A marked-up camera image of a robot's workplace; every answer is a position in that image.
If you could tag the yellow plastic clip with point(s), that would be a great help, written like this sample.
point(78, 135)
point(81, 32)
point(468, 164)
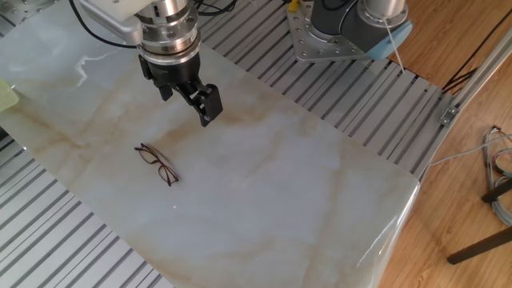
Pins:
point(293, 5)

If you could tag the dark wooden furniture leg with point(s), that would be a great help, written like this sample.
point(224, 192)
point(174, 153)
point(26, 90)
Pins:
point(480, 245)
point(498, 192)

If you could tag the light green plastic basket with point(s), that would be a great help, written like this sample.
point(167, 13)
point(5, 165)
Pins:
point(7, 96)

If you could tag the red frame glasses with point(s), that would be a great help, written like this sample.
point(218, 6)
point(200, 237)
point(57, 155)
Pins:
point(146, 155)

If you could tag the metal corner bracket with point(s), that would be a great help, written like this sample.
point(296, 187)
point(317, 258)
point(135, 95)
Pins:
point(449, 116)

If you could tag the aluminium frame rail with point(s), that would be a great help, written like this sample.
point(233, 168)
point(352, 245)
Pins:
point(484, 68)

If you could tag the perforated silver metal plate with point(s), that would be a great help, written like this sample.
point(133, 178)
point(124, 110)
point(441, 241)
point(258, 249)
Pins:
point(24, 6)

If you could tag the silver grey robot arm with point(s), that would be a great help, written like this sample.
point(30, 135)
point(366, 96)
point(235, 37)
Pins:
point(348, 28)

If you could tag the marble pattern table sheet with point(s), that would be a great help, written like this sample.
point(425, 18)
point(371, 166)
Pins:
point(260, 180)

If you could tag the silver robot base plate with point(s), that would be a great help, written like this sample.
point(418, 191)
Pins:
point(304, 44)

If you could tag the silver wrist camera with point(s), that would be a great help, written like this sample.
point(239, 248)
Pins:
point(120, 28)

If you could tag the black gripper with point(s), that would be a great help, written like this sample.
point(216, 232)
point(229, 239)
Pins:
point(176, 70)

